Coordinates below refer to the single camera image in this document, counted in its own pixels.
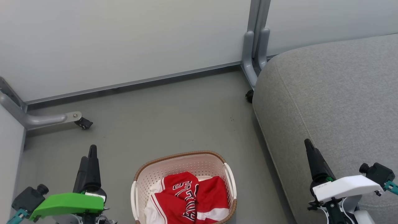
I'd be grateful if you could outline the red and white jersey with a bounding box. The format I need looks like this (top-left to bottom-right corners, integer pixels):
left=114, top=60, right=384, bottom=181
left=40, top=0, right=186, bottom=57
left=144, top=172, right=231, bottom=224

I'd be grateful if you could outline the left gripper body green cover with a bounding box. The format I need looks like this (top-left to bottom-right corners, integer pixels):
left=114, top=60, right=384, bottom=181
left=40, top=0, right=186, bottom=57
left=29, top=186, right=108, bottom=222

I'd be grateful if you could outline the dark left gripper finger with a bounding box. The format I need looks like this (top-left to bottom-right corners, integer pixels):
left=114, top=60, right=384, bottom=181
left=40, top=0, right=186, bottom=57
left=84, top=145, right=102, bottom=191
left=73, top=156, right=89, bottom=193

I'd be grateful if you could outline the teal cable connector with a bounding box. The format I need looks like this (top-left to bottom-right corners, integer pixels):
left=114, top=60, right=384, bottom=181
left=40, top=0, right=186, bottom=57
left=6, top=208, right=29, bottom=224
left=384, top=180, right=398, bottom=196

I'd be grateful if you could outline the grey metal partition leg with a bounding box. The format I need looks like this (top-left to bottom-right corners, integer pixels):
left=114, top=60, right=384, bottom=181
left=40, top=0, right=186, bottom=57
left=0, top=76, right=83, bottom=131
left=241, top=0, right=271, bottom=91

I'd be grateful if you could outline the grey metal baseboard rail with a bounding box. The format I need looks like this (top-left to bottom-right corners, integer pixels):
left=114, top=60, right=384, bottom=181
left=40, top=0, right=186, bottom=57
left=24, top=61, right=243, bottom=107

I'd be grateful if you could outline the grey fabric sofa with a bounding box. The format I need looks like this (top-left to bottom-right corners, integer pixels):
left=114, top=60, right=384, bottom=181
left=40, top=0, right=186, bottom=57
left=252, top=34, right=398, bottom=224

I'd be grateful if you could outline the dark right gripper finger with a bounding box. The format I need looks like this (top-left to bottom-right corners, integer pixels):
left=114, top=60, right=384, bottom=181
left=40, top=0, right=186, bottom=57
left=304, top=138, right=337, bottom=184

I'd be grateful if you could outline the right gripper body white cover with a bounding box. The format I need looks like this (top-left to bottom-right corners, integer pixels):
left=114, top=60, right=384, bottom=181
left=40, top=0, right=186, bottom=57
left=309, top=175, right=385, bottom=203

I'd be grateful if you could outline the cream perforated laundry basket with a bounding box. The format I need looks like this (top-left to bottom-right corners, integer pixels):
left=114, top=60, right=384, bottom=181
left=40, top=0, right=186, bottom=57
left=131, top=151, right=238, bottom=224

